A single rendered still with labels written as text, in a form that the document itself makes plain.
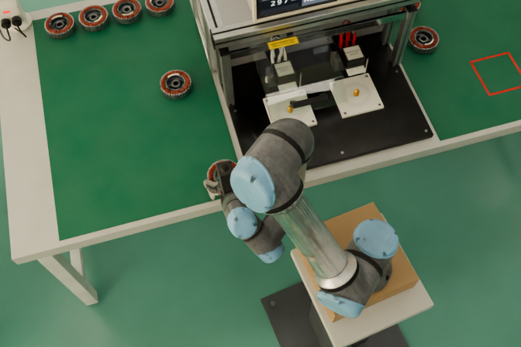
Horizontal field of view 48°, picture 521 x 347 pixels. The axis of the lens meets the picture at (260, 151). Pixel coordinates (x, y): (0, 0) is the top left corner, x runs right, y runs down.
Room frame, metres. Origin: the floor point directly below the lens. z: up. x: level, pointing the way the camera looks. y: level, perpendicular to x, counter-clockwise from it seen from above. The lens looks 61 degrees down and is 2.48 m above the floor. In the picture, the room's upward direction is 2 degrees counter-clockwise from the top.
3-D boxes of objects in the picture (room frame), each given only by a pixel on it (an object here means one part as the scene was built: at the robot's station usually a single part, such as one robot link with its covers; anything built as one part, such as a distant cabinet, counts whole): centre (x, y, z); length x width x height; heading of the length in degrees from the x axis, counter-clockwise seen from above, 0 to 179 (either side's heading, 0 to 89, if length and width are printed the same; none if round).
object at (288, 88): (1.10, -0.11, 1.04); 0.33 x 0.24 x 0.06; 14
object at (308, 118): (1.09, -0.11, 0.78); 0.15 x 0.15 x 0.01; 14
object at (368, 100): (1.15, -0.34, 0.78); 0.15 x 0.15 x 0.01; 14
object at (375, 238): (0.52, -0.29, 0.99); 0.13 x 0.12 x 0.14; 145
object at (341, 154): (1.14, -0.22, 0.76); 0.64 x 0.47 x 0.02; 104
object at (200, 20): (1.43, 0.19, 0.91); 0.28 x 0.03 x 0.32; 14
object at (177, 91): (1.23, 0.29, 0.77); 0.11 x 0.11 x 0.04
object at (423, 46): (1.40, -0.62, 0.77); 0.11 x 0.11 x 0.04
